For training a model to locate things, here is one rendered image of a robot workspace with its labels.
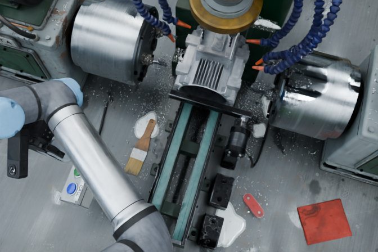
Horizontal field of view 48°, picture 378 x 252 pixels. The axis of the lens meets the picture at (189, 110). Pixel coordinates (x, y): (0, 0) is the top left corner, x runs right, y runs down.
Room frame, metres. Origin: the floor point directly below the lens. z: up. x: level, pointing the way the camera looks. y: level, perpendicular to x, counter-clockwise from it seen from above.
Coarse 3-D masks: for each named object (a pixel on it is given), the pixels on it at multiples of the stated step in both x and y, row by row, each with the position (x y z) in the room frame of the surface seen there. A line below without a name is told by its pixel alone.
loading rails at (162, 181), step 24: (168, 120) 0.49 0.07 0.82; (216, 120) 0.46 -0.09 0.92; (168, 144) 0.37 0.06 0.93; (192, 144) 0.40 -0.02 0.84; (216, 144) 0.42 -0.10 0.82; (168, 168) 0.30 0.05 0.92; (192, 192) 0.23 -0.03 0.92; (168, 216) 0.17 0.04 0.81; (192, 216) 0.16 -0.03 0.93; (192, 240) 0.10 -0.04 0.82
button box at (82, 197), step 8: (72, 168) 0.25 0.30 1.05; (72, 176) 0.22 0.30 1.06; (80, 176) 0.22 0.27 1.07; (80, 184) 0.20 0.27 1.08; (64, 192) 0.18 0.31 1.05; (80, 192) 0.18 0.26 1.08; (88, 192) 0.18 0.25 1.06; (64, 200) 0.16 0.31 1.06; (72, 200) 0.16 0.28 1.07; (80, 200) 0.16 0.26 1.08; (88, 200) 0.16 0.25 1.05; (88, 208) 0.14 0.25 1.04
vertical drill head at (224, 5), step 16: (192, 0) 0.62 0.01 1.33; (208, 0) 0.60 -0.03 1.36; (224, 0) 0.59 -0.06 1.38; (240, 0) 0.60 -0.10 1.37; (256, 0) 0.63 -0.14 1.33; (208, 16) 0.57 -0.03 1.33; (224, 16) 0.57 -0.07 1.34; (240, 16) 0.58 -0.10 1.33; (256, 16) 0.59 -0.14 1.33; (224, 32) 0.55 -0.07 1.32
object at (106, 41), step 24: (96, 0) 0.72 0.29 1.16; (120, 0) 0.74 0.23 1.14; (96, 24) 0.64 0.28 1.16; (120, 24) 0.64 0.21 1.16; (144, 24) 0.65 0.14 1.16; (72, 48) 0.59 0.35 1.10; (96, 48) 0.58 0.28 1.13; (120, 48) 0.58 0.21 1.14; (144, 48) 0.62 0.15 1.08; (96, 72) 0.55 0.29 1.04; (120, 72) 0.53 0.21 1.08; (144, 72) 0.58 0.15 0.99
